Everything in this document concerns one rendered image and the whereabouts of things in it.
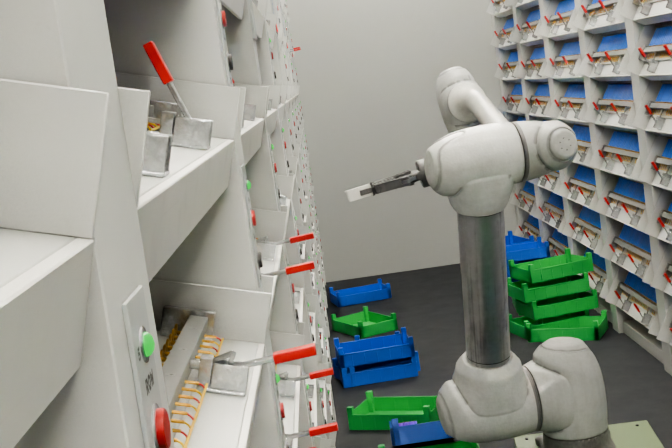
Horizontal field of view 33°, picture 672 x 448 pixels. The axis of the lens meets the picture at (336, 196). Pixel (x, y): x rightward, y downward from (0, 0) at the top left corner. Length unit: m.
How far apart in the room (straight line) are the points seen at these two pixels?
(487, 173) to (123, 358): 1.97
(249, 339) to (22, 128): 0.74
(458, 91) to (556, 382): 0.78
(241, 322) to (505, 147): 1.34
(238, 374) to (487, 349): 1.67
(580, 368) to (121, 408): 2.30
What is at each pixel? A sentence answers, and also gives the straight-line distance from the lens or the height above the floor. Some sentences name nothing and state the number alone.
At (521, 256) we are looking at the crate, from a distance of 5.85.
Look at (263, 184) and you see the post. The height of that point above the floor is 1.05.
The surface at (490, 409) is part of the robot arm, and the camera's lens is 2.61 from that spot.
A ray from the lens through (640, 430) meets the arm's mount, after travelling 2.91.
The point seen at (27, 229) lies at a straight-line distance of 0.39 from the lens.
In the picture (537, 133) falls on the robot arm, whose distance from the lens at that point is 2.40.
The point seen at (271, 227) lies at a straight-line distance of 1.79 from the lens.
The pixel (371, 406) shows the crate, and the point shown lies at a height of 0.03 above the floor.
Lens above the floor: 1.19
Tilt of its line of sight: 6 degrees down
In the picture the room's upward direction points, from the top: 8 degrees counter-clockwise
